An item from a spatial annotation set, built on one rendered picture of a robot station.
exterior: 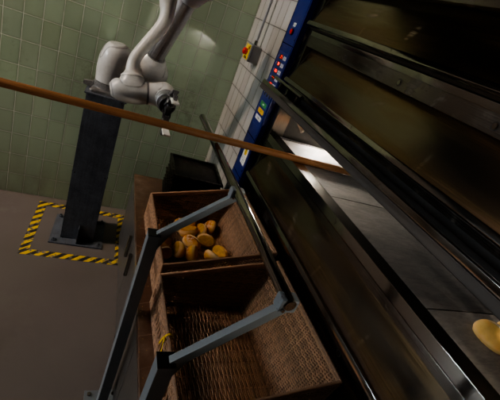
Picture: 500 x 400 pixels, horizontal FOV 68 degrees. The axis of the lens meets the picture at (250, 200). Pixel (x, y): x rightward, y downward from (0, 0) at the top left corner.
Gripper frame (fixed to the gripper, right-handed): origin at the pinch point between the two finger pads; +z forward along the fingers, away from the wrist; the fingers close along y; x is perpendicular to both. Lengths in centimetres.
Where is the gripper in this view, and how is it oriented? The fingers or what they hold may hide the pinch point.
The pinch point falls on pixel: (171, 119)
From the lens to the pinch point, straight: 155.6
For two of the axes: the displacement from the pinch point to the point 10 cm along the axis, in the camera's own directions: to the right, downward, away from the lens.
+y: -3.6, 8.3, 4.3
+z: 2.6, 5.3, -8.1
